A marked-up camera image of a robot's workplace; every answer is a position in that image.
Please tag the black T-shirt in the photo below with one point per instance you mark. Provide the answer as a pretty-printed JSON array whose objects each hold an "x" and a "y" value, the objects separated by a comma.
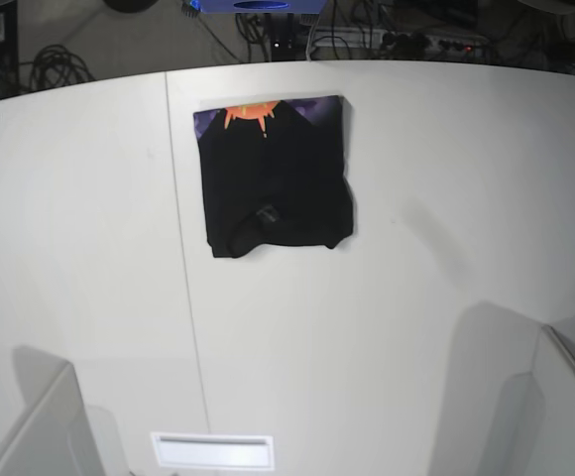
[{"x": 274, "y": 173}]

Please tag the white power strip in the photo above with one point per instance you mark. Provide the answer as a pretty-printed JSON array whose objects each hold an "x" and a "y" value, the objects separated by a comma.
[{"x": 434, "y": 41}]

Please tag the black device with lights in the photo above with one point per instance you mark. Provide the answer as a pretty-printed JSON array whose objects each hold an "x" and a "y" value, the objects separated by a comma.
[{"x": 280, "y": 30}]

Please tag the blue box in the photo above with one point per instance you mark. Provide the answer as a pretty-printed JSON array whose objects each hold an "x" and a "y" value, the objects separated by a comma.
[{"x": 258, "y": 6}]

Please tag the white left side panel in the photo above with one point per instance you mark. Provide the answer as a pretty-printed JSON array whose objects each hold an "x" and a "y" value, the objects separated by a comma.
[{"x": 53, "y": 435}]

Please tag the white panel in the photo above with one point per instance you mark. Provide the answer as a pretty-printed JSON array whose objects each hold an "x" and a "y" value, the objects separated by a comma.
[
  {"x": 53, "y": 435},
  {"x": 534, "y": 426}
]

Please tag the white right side panel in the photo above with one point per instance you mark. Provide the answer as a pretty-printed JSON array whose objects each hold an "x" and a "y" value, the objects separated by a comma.
[{"x": 534, "y": 426}]

